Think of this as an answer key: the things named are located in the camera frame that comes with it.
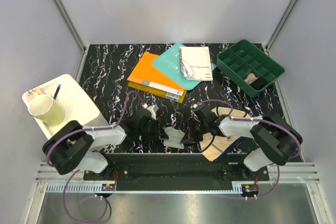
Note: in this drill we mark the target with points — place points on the blue black pen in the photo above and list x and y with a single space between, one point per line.
57 91

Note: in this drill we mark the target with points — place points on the beige underwear navy trim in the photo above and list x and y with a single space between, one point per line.
212 148

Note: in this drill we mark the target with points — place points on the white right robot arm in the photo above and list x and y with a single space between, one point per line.
277 141

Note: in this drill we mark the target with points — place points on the pink rolled underwear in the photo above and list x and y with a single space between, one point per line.
251 78

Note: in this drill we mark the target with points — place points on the white Canon safety booklet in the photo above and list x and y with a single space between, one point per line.
196 63

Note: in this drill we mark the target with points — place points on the green paper cup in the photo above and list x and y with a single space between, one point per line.
45 108

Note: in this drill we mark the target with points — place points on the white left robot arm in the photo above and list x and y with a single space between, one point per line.
76 146

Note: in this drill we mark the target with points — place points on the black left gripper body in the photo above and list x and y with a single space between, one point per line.
151 130

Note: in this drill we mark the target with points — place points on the pink sticky note pad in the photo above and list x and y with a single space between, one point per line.
35 93

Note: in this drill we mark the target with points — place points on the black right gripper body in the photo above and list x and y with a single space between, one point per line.
196 130

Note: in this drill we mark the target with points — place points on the yellow binder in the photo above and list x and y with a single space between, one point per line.
158 92

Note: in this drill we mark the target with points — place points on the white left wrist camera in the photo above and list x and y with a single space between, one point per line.
152 109

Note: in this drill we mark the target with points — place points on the green compartment tray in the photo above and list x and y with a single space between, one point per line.
243 58

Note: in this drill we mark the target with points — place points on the orange folder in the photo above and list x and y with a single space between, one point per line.
144 73

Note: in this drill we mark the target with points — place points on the cream plastic bin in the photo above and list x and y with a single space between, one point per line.
74 101

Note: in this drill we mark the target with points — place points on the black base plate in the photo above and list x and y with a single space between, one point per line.
177 173

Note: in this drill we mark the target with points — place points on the grey underwear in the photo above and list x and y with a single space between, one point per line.
174 138

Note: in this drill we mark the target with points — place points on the teal plastic board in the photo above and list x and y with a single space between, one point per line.
169 64

